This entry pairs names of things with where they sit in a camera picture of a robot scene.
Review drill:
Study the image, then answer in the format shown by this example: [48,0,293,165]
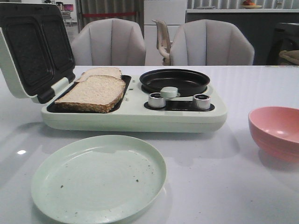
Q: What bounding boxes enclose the white cabinet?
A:
[143,0,187,66]

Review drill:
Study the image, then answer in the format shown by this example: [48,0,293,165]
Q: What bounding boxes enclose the mint green plate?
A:
[31,135,167,224]

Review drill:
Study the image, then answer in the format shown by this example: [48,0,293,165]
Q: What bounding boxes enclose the mint green breakfast maker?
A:
[42,72,227,133]

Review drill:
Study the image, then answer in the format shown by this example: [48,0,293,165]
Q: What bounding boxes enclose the silver control knob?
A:
[192,94,211,110]
[148,92,166,108]

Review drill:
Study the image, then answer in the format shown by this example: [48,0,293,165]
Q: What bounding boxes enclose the dark kitchen counter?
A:
[185,9,299,65]

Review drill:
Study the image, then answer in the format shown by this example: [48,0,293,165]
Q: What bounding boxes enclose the pink bowl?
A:
[248,106,299,163]

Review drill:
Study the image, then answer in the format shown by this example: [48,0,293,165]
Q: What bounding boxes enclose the silver right control knob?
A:
[192,94,211,110]

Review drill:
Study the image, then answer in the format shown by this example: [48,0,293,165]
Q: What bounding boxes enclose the beige plastic chair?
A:
[152,20,171,66]

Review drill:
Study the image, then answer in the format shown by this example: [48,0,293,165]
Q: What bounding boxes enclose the grey right chair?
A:
[170,19,255,66]

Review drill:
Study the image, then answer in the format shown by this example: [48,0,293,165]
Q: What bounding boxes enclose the grey chair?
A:
[71,18,146,66]
[170,19,255,66]

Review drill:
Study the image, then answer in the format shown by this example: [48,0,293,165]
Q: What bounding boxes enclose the silver left control knob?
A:
[148,92,166,108]

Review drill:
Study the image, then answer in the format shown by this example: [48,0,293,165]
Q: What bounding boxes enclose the grey left chair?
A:
[71,18,146,66]

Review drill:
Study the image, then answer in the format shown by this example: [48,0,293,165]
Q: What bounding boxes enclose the breakfast maker lid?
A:
[0,2,75,104]

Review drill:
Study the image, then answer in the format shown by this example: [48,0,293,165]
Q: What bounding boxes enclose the black round frying pan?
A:
[139,69,210,97]

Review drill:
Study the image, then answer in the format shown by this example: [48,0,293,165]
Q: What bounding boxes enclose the fruit plate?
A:
[241,0,262,9]

